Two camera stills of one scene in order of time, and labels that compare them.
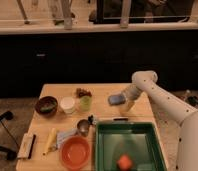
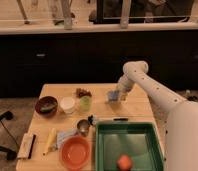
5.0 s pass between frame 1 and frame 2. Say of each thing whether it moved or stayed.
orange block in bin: stayed
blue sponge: moved
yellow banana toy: stayed
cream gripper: moved
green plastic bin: stayed
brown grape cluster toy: stayed
